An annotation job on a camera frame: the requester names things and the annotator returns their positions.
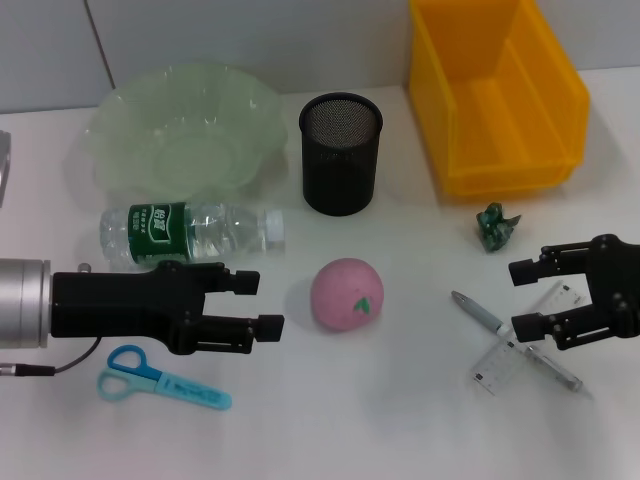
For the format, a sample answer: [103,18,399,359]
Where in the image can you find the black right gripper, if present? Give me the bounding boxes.
[508,232,640,352]

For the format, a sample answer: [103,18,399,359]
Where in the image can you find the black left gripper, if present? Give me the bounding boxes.
[51,259,286,356]

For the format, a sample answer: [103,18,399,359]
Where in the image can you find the green plastic scrap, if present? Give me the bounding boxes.
[474,199,524,253]

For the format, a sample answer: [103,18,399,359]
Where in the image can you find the pink toy peach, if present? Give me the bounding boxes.
[310,257,387,332]

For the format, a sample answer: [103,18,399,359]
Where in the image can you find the blue capped scissors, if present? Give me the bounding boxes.
[96,344,234,412]

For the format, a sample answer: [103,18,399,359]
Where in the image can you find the clear green-label water bottle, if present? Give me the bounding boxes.
[98,201,287,272]

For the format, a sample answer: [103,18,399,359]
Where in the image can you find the grey clear pen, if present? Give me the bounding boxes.
[451,289,585,394]

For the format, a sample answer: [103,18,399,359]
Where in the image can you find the transparent plastic ruler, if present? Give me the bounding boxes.
[469,279,586,397]

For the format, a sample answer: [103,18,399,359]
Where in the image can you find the black mesh pen holder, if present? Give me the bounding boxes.
[298,91,385,217]

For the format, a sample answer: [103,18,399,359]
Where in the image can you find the green glass fruit plate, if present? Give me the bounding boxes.
[82,63,291,199]

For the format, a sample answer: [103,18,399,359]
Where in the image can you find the yellow plastic bin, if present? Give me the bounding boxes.
[408,0,591,197]

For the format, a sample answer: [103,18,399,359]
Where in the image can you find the left arm grey cable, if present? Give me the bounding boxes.
[0,337,105,379]

